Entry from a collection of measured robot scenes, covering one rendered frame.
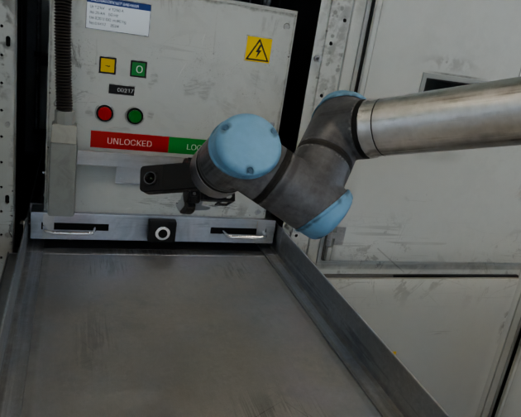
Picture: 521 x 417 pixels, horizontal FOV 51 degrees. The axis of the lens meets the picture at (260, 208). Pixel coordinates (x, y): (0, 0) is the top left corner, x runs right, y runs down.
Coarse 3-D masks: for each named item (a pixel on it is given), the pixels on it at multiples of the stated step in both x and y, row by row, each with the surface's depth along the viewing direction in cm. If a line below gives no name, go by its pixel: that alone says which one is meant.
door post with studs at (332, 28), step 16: (336, 0) 114; (352, 0) 115; (320, 16) 114; (336, 16) 115; (320, 32) 116; (336, 32) 116; (320, 48) 117; (336, 48) 117; (320, 64) 118; (336, 64) 119; (320, 80) 119; (336, 80) 120; (320, 96) 120; (304, 112) 121; (304, 128) 122; (288, 224) 128; (304, 240) 131
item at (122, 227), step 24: (96, 216) 118; (120, 216) 119; (144, 216) 121; (168, 216) 123; (192, 216) 125; (120, 240) 121; (144, 240) 123; (192, 240) 126; (216, 240) 128; (240, 240) 130; (264, 240) 132
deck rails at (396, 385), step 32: (32, 256) 111; (288, 256) 124; (32, 288) 99; (320, 288) 108; (32, 320) 89; (320, 320) 103; (352, 320) 95; (0, 352) 74; (352, 352) 94; (384, 352) 86; (0, 384) 74; (384, 384) 85; (416, 384) 78; (0, 416) 68; (384, 416) 79; (416, 416) 77; (448, 416) 71
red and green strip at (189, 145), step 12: (96, 132) 113; (108, 132) 113; (120, 132) 114; (96, 144) 114; (108, 144) 114; (120, 144) 115; (132, 144) 116; (144, 144) 116; (156, 144) 117; (168, 144) 118; (180, 144) 119; (192, 144) 120
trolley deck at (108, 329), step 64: (64, 256) 114; (128, 256) 118; (192, 256) 123; (256, 256) 128; (0, 320) 88; (64, 320) 91; (128, 320) 94; (192, 320) 97; (256, 320) 101; (64, 384) 76; (128, 384) 78; (192, 384) 80; (256, 384) 83; (320, 384) 85
